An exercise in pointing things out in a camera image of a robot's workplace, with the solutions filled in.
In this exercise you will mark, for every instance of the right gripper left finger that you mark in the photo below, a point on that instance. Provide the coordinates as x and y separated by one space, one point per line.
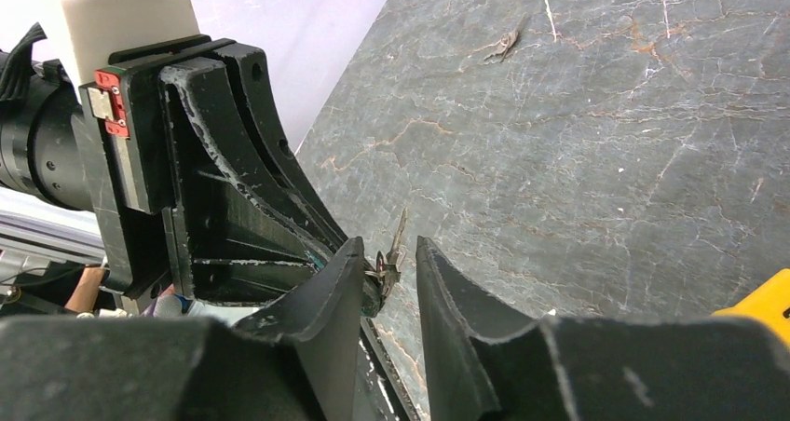
294 359

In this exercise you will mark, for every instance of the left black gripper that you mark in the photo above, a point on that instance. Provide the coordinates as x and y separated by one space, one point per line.
191 175

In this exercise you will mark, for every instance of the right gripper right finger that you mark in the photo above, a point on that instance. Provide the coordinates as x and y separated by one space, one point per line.
486 360

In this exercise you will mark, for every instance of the metal key bunch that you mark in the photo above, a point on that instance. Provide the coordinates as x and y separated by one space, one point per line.
385 272

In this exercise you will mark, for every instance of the yellow black padlock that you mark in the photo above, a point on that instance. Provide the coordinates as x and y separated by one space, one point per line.
768 304

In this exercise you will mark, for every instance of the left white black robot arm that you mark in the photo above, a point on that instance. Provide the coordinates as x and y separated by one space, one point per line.
40 131

